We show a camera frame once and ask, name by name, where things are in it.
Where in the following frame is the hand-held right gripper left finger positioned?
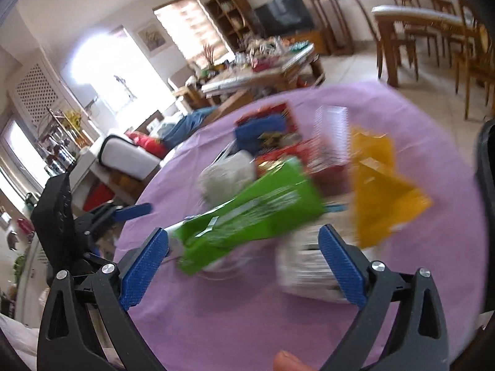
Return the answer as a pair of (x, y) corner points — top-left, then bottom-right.
(37, 227), (171, 371)

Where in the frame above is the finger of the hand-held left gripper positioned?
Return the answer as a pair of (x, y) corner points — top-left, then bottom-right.
(75, 202), (152, 237)
(73, 250), (103, 277)

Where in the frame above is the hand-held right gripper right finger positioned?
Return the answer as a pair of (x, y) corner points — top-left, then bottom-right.
(318, 224), (453, 371)

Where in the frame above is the yellow packet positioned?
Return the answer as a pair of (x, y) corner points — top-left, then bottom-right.
(348, 126), (433, 249)

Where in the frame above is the white paper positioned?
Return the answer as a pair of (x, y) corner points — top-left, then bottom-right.
(198, 150), (258, 205)

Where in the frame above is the green snack packet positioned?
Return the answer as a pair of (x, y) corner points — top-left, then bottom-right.
(164, 157), (325, 277)

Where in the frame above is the clear plastic cup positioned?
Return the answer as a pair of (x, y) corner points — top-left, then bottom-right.
(315, 105), (351, 171)

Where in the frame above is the person's right hand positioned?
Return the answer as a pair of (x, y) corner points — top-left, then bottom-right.
(273, 350), (315, 371)

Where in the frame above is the red bag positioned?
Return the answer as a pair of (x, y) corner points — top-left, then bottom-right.
(83, 183), (117, 212)

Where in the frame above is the white printed packet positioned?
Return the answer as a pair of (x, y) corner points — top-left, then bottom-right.
(275, 220), (362, 304)

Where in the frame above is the white sofa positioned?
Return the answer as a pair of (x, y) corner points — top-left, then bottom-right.
(93, 133), (167, 181)

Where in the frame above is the red cushion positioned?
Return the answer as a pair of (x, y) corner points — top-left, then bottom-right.
(126, 131), (171, 159)

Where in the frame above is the metal rack with bottles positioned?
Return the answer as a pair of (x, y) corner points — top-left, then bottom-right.
(37, 108), (95, 176)

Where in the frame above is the red snack packet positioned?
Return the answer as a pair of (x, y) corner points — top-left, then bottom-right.
(255, 139), (351, 198)

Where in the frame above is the blue cloth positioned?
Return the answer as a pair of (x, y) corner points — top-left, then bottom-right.
(160, 108), (217, 151)

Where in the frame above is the purple tablecloth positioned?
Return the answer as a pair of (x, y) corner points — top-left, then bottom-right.
(113, 83), (489, 371)

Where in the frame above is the white lattice radiator cover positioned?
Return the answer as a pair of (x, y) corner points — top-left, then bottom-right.
(8, 62), (78, 132)

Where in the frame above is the red and blue packet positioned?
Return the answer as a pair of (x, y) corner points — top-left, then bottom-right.
(234, 102), (302, 155)

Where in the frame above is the framed flower picture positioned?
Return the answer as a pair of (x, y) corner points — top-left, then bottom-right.
(135, 23), (169, 53)

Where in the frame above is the window blind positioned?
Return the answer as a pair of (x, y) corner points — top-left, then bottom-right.
(153, 0), (229, 66)

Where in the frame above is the cluttered wooden coffee table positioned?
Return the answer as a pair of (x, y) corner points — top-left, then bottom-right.
(201, 42), (325, 105)

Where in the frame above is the wooden shelf unit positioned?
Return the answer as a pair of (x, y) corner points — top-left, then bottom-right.
(204, 0), (267, 53)

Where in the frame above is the wooden television stand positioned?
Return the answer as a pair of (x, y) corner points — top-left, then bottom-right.
(286, 29), (333, 57)

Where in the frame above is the tall wooden stand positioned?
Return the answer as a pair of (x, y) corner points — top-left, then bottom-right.
(309, 0), (354, 57)

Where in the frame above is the black television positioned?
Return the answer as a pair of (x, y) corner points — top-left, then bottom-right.
(253, 0), (316, 39)

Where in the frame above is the wooden dining chair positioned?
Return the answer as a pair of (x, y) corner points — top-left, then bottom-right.
(454, 0), (495, 120)
(391, 0), (441, 68)
(430, 0), (467, 68)

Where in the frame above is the wooden dining table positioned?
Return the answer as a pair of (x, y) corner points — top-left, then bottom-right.
(371, 5), (480, 87)

